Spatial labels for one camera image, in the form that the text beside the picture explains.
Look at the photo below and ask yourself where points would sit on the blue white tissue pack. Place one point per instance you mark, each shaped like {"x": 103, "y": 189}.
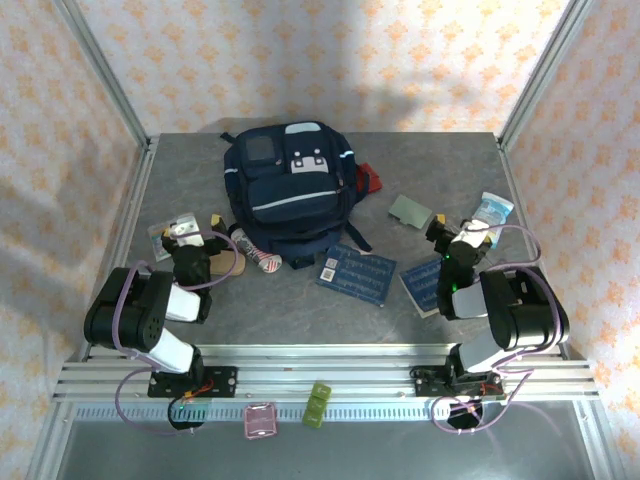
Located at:
{"x": 495, "y": 207}

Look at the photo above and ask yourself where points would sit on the aluminium front rail frame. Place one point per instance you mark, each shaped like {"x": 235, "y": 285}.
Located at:
{"x": 320, "y": 360}

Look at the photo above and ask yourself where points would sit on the aluminium right side rail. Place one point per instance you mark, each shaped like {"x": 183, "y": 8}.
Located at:
{"x": 512, "y": 185}

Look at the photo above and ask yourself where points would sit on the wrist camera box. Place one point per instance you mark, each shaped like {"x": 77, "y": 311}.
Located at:
{"x": 471, "y": 232}
{"x": 185, "y": 234}

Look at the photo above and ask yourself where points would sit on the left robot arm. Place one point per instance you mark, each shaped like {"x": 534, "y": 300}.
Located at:
{"x": 130, "y": 310}

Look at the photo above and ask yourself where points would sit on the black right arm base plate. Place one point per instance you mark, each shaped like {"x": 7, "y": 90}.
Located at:
{"x": 430, "y": 381}

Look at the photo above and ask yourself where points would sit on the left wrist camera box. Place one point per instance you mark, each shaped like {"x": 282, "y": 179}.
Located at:
{"x": 185, "y": 234}

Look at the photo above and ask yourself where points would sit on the clear pack of sticky flags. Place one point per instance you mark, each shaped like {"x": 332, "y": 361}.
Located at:
{"x": 157, "y": 240}

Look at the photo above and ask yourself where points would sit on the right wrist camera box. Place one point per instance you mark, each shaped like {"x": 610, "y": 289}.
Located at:
{"x": 471, "y": 232}

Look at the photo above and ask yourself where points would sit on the aluminium rail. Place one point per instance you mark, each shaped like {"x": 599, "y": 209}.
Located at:
{"x": 512, "y": 185}
{"x": 140, "y": 185}

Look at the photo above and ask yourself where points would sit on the red wallet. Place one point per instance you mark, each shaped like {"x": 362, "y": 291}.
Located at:
{"x": 369, "y": 179}

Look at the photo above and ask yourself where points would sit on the aluminium right corner post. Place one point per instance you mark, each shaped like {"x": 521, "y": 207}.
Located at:
{"x": 542, "y": 75}

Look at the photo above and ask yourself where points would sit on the grey-green card holder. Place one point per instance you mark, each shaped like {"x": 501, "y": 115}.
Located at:
{"x": 410, "y": 212}

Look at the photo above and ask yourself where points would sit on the navy blue backpack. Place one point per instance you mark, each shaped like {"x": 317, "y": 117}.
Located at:
{"x": 290, "y": 190}

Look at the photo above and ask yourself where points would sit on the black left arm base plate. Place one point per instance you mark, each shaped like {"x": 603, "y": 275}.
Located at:
{"x": 225, "y": 381}

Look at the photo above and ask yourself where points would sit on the blue booklet with QR code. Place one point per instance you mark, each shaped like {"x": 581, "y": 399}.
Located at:
{"x": 357, "y": 275}

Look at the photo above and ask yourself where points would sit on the blue booklet with tan back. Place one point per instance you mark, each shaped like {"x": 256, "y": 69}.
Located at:
{"x": 420, "y": 287}

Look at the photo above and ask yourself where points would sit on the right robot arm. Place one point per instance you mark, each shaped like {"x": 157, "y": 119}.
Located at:
{"x": 525, "y": 310}

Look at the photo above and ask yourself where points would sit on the aluminium left side rail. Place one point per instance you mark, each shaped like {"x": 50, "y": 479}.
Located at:
{"x": 140, "y": 185}

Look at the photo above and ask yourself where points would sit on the aluminium corner post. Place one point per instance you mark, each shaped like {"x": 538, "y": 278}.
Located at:
{"x": 542, "y": 75}
{"x": 104, "y": 75}

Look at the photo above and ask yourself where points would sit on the aluminium left corner post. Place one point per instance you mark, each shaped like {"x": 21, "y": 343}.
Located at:
{"x": 104, "y": 75}

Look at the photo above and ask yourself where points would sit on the tan glasses case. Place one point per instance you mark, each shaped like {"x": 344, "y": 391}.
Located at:
{"x": 230, "y": 262}

